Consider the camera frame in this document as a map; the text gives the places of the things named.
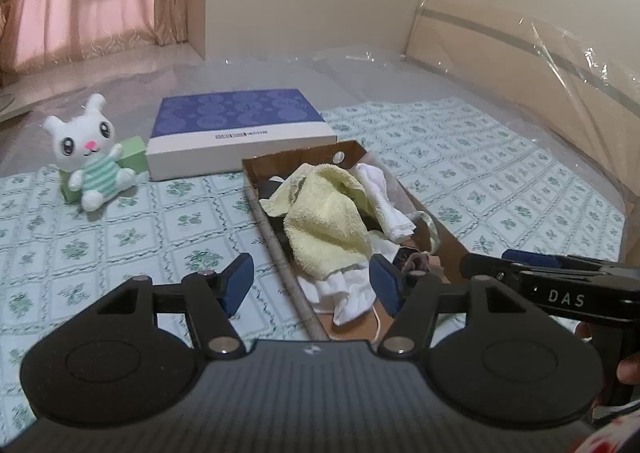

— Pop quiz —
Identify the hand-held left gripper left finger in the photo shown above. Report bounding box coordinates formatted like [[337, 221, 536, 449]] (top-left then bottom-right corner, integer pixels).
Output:
[[92, 253, 256, 359]]

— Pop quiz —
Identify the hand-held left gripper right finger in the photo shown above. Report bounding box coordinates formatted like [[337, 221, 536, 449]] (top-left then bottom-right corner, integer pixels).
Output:
[[369, 253, 541, 359]]

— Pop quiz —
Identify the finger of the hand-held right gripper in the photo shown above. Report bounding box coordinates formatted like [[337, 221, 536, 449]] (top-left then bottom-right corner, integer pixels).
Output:
[[501, 248, 640, 273], [459, 252, 523, 285]]

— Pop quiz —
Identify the brown cardboard box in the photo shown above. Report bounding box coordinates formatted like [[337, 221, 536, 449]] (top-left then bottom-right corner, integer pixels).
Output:
[[241, 140, 477, 342]]

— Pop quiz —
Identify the brown velvet pouch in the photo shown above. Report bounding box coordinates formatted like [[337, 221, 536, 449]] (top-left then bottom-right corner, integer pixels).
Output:
[[394, 249, 435, 275]]

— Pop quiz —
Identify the thin white cloth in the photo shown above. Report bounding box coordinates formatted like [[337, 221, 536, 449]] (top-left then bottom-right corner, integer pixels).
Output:
[[297, 237, 403, 327]]

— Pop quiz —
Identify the pale green cloth strip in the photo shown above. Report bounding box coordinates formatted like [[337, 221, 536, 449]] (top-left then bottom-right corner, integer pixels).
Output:
[[414, 210, 442, 255]]

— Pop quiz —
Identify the white terry cloth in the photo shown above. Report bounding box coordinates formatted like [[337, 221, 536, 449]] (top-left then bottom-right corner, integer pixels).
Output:
[[357, 164, 417, 242]]

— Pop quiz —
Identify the yellow towel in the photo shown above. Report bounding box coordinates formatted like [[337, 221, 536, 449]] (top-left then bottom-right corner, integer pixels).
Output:
[[260, 163, 374, 280]]

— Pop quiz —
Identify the person's right hand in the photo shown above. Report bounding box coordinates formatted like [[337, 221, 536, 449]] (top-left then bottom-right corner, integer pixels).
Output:
[[617, 352, 640, 385]]

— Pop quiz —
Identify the green floral printed bedsheet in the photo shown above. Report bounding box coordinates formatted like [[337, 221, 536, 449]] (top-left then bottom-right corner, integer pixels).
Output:
[[0, 96, 627, 434]]

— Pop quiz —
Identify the red and white patterned clothing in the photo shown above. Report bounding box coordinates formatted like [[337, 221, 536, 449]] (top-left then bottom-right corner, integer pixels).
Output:
[[574, 410, 640, 453]]

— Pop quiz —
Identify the purple and white flat box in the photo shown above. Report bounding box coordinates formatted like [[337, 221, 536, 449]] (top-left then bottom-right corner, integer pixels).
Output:
[[146, 88, 339, 182]]

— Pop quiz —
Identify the small green box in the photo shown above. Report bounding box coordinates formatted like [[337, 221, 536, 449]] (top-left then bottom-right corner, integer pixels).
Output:
[[59, 136, 151, 206]]

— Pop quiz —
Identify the beige headboard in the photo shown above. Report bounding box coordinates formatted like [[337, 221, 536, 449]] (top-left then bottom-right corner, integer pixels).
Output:
[[399, 3, 640, 196]]

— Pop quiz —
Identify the white plush bunny toy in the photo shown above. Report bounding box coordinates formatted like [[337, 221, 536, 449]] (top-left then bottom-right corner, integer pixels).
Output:
[[42, 93, 139, 212]]

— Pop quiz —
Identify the clear plastic sheet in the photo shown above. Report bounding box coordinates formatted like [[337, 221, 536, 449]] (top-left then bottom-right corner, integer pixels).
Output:
[[205, 0, 640, 216]]

